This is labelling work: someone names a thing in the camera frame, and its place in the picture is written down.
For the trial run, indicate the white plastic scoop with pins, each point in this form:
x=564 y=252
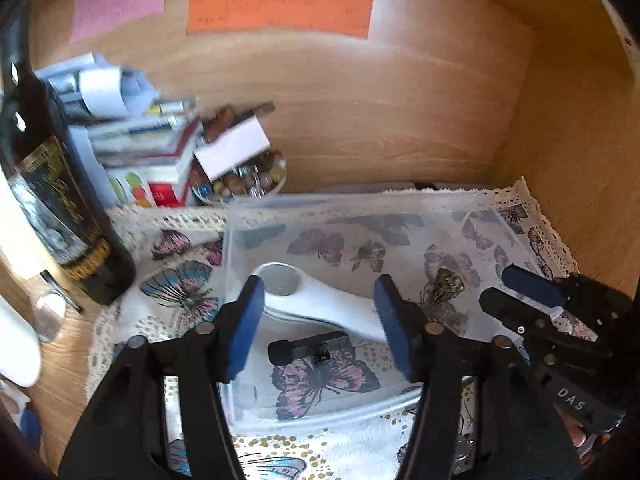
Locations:
x=330 y=305

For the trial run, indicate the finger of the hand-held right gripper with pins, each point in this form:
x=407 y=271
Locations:
x=532 y=285
x=505 y=310

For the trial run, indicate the small patterned thimble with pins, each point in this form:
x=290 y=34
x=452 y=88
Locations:
x=446 y=285

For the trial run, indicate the white rounded object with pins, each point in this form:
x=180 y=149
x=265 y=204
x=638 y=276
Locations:
x=15 y=350

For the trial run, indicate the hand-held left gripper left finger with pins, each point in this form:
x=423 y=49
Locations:
x=247 y=330

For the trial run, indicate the small clear drinking glass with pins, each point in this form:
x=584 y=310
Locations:
x=47 y=310

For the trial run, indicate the butterfly print lace tablecloth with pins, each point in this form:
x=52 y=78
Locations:
x=185 y=260

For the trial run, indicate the small black clip device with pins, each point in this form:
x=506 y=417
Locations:
x=300 y=349

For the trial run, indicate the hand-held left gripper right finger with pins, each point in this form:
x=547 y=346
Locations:
x=392 y=330

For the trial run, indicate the person's right hand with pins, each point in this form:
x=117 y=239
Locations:
x=580 y=440

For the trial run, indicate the stack of books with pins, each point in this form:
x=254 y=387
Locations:
x=150 y=160

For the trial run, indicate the white paper card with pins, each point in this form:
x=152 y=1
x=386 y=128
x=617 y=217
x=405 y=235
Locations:
x=232 y=147

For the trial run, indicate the clear plastic container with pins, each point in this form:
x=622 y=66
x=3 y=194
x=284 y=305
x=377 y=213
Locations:
x=325 y=220

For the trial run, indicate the pile of loose papers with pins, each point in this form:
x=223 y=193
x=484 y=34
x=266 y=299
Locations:
x=100 y=85

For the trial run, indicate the bowl of beads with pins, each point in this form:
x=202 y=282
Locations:
x=250 y=180

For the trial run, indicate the orange paper note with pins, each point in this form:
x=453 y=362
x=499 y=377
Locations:
x=280 y=10

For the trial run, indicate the dark glass bottle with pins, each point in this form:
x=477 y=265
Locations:
x=60 y=200

